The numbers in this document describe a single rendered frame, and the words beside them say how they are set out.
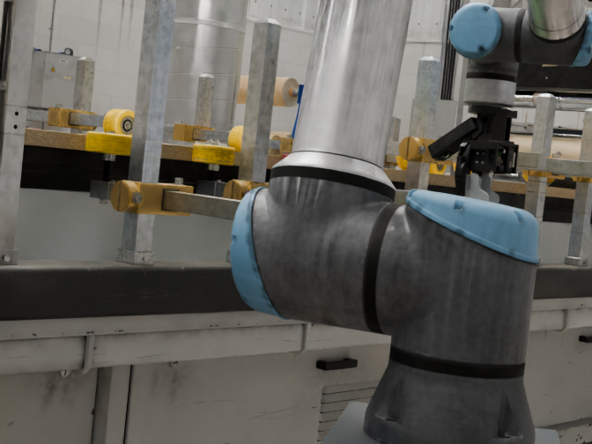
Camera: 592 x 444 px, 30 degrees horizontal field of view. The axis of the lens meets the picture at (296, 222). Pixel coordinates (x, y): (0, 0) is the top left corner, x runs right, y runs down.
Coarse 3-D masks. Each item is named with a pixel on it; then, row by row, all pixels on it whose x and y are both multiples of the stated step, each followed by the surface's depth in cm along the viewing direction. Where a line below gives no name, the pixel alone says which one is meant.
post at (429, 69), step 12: (420, 60) 233; (432, 60) 231; (420, 72) 233; (432, 72) 231; (420, 84) 233; (432, 84) 232; (420, 96) 232; (432, 96) 232; (420, 108) 232; (432, 108) 233; (420, 120) 232; (432, 120) 233; (420, 132) 232; (432, 132) 234; (408, 168) 234; (420, 168) 232; (408, 180) 234; (420, 180) 232
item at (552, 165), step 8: (552, 160) 244; (560, 160) 243; (568, 160) 241; (576, 160) 240; (520, 168) 249; (528, 168) 248; (536, 168) 246; (552, 168) 244; (560, 168) 243; (568, 168) 241; (576, 168) 240; (584, 168) 239
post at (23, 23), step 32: (32, 0) 158; (0, 32) 158; (32, 32) 158; (0, 64) 157; (0, 96) 158; (0, 128) 157; (0, 160) 157; (0, 192) 157; (0, 224) 158; (0, 256) 158
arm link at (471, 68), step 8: (472, 64) 196; (480, 64) 195; (496, 64) 194; (504, 64) 194; (512, 64) 195; (472, 72) 196; (480, 72) 195; (488, 72) 194; (496, 72) 194; (504, 72) 194; (512, 72) 195; (512, 80) 195
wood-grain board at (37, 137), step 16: (32, 144) 184; (48, 144) 187; (64, 144) 189; (80, 144) 192; (272, 160) 228; (400, 176) 261; (432, 176) 271; (448, 176) 276; (512, 192) 299; (560, 192) 319
